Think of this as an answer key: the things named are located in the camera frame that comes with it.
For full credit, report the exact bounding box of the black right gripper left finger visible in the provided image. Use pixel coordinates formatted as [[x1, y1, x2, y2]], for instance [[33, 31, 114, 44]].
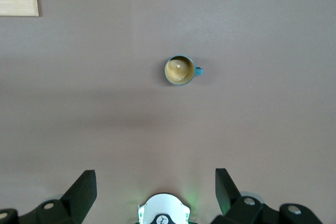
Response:
[[0, 169, 98, 224]]

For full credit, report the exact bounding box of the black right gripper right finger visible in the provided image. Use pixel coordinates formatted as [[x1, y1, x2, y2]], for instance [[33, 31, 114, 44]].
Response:
[[212, 168, 323, 224]]

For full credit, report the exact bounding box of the dark teal ribbed cup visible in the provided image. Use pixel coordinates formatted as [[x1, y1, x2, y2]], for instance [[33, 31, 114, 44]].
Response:
[[164, 54, 205, 87]]

